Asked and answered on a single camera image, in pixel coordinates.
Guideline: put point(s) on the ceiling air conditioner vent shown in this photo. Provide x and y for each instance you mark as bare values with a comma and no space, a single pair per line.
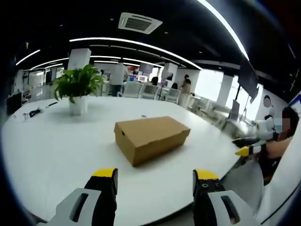
140,23

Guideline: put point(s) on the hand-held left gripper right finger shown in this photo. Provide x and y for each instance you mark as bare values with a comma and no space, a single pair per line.
207,202

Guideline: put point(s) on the black monitor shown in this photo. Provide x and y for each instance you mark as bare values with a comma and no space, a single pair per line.
14,103

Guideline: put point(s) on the person's head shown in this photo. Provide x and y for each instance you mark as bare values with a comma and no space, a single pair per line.
292,113

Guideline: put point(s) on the black screen on stand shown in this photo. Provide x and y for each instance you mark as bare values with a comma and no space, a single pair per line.
247,77

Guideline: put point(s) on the long ceiling light strip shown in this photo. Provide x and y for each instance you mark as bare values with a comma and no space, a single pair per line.
27,57
225,26
131,44

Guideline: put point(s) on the green potted plant white pot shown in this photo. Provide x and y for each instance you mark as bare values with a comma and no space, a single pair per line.
78,82

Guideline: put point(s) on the brown cardboard shoe box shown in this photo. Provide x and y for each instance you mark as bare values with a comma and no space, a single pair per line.
152,131

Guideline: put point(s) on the white square pillar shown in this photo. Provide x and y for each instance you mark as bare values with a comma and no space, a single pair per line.
78,58

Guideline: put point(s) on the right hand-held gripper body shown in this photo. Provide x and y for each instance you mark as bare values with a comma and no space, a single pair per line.
266,128

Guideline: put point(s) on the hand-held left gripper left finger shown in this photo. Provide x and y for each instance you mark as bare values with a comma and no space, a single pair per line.
101,200

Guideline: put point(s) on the white mesh office chair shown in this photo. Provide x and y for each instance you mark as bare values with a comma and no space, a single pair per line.
172,94
150,91
132,90

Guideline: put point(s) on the black pen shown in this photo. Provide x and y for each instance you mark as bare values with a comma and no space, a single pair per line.
53,103

